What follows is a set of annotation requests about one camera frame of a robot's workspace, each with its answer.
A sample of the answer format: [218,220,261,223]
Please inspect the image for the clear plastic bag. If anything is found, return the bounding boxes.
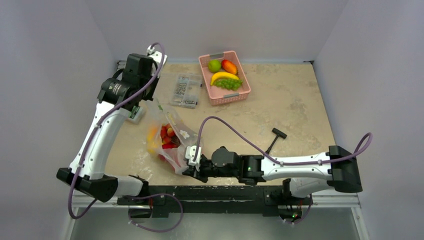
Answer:
[146,100,198,175]

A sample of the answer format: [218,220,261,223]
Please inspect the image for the red fake apple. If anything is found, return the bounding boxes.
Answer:
[161,142,179,150]

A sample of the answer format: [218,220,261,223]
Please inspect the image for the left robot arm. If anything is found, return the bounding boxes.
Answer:
[56,51,168,205]

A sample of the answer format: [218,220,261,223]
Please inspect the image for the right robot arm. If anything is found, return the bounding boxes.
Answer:
[182,145,363,204]

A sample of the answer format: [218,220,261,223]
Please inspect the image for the yellow fake lemon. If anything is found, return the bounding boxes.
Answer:
[146,125,159,155]

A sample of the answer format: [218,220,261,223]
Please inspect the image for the green fake grapes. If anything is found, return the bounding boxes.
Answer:
[212,78,243,91]

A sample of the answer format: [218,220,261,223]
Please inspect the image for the yellow fake banana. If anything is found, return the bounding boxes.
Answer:
[210,71,240,86]

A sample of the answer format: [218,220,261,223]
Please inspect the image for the red orange fake mango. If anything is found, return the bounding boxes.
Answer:
[221,59,238,75]

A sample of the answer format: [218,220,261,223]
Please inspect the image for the green fake lime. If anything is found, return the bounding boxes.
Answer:
[207,59,222,73]

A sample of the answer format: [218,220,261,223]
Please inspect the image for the pink plastic basket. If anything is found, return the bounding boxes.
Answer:
[198,50,251,106]

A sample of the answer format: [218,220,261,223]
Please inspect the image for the green label small box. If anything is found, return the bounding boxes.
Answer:
[127,106,145,125]

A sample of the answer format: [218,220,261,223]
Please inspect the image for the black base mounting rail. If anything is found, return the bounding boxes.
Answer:
[117,185,313,219]

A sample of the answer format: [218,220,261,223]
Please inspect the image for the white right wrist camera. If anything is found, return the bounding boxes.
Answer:
[185,145,202,169]

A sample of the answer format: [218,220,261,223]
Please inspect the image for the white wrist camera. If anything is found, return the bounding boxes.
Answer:
[146,45,168,68]
[185,145,202,169]

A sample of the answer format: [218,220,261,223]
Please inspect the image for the black T-handle tool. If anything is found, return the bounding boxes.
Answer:
[265,127,287,155]

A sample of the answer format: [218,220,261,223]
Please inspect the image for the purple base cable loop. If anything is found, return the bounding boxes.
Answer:
[128,193,185,234]

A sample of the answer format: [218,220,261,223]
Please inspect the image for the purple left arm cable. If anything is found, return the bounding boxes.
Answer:
[67,42,166,220]

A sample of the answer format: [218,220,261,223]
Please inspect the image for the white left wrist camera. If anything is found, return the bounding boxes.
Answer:
[146,45,168,68]

